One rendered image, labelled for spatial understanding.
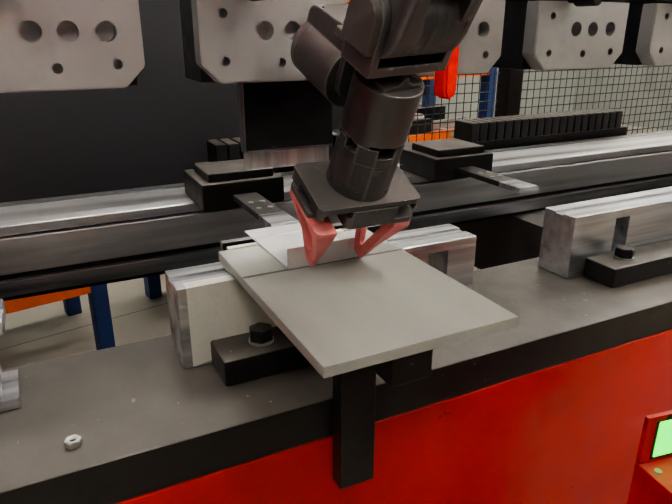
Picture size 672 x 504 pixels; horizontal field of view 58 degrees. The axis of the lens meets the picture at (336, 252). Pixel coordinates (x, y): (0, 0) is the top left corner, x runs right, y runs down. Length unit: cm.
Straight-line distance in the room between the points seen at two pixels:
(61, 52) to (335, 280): 31
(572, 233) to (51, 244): 72
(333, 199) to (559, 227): 50
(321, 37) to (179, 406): 37
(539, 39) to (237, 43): 37
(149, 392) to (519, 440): 46
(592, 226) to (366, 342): 56
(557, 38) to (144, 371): 61
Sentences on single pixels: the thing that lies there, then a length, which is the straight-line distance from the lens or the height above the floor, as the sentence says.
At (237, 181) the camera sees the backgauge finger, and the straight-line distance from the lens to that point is 87.
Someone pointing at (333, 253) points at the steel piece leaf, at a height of 101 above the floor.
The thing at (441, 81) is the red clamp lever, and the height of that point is 117.
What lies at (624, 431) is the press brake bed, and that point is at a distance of 100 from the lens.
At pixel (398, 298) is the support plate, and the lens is 54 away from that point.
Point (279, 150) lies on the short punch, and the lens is 68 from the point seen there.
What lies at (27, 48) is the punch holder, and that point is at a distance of 58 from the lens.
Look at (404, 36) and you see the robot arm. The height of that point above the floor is 122.
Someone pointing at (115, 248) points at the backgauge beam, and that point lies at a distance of 90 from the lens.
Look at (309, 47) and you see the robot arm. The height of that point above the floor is 121.
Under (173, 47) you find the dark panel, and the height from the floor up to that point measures 119.
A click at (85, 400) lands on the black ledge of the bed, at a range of 68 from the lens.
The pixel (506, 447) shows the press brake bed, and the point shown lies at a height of 73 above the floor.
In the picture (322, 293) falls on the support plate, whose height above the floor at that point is 100.
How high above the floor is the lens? 123
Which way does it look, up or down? 20 degrees down
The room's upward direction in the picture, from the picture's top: straight up
